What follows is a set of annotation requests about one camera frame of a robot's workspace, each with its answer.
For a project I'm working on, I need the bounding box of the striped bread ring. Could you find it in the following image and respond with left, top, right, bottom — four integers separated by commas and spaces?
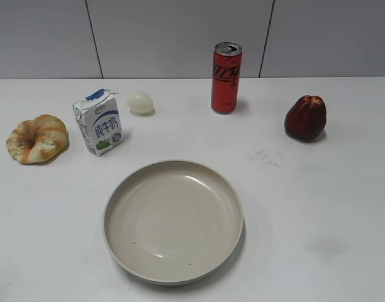
6, 114, 69, 165

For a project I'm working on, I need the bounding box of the dark red wax apple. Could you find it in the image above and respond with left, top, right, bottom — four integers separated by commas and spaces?
284, 95, 326, 142

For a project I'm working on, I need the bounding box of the red soda can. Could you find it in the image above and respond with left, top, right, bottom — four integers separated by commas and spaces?
211, 42, 242, 114

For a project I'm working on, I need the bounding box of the white blue milk carton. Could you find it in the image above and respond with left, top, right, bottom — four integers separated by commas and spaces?
72, 89, 124, 157

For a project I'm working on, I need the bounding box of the white egg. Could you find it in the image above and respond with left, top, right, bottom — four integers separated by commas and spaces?
126, 91, 154, 115

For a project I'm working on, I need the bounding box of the beige round plate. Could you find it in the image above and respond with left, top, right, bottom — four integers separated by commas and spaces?
103, 160, 244, 286

